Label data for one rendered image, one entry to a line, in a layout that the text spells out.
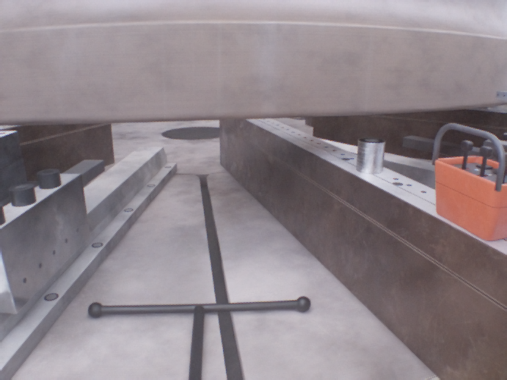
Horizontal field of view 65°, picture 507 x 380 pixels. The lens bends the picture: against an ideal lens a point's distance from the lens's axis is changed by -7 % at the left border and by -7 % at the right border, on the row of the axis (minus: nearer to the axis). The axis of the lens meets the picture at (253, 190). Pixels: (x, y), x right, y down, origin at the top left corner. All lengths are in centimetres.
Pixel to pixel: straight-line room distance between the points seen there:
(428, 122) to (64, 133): 234
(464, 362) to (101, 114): 109
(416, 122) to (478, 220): 222
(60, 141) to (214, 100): 156
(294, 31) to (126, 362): 97
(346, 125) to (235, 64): 207
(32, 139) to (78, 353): 153
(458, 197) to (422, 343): 39
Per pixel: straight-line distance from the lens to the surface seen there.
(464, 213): 94
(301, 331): 120
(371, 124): 314
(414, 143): 233
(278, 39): 121
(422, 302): 110
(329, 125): 322
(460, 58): 162
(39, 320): 127
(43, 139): 254
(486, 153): 94
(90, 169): 175
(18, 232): 110
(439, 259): 102
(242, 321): 123
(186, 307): 124
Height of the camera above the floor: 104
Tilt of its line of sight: 19 degrees down
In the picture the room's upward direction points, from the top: straight up
